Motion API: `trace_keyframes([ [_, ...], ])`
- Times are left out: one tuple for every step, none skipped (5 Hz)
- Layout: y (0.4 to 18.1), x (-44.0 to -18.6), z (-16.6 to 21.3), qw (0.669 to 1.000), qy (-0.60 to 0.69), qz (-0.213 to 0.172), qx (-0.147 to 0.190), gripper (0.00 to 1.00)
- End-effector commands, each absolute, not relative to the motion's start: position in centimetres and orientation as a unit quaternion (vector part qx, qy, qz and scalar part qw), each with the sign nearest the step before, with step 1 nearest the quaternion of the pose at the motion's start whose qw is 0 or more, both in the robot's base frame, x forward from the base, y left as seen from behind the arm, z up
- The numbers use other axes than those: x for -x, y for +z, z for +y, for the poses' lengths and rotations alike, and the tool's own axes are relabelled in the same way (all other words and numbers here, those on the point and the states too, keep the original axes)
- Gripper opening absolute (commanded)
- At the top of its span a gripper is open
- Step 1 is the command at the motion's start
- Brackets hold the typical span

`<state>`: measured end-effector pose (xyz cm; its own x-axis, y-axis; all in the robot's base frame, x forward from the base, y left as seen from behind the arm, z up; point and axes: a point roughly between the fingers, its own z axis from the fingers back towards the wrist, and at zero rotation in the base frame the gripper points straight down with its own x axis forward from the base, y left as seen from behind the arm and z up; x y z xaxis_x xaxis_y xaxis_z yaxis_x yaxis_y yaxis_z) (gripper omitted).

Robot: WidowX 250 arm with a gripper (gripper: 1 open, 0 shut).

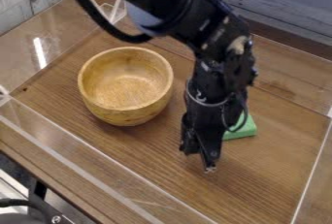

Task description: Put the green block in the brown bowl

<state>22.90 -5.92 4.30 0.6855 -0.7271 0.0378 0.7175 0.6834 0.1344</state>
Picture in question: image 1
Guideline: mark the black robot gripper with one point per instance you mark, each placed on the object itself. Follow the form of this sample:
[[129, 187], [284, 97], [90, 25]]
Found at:
[[224, 71]]

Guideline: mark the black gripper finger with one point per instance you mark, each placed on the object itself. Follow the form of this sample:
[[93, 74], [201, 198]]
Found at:
[[209, 138]]

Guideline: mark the green rectangular block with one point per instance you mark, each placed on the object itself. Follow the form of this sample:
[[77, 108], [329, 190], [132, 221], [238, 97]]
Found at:
[[246, 128]]

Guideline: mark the brown wooden bowl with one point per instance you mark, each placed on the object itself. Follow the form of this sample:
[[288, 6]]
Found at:
[[126, 85]]

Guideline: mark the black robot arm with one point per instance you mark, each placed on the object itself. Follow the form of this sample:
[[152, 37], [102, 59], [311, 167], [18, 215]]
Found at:
[[161, 18]]

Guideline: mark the black metal table leg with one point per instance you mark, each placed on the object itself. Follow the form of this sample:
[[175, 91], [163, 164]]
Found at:
[[41, 208]]

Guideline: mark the clear acrylic front wall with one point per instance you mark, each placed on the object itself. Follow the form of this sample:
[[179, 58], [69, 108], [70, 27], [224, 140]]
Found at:
[[108, 191]]

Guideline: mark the clear acrylic corner bracket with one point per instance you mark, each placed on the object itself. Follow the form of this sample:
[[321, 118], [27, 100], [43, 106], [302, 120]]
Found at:
[[114, 12]]

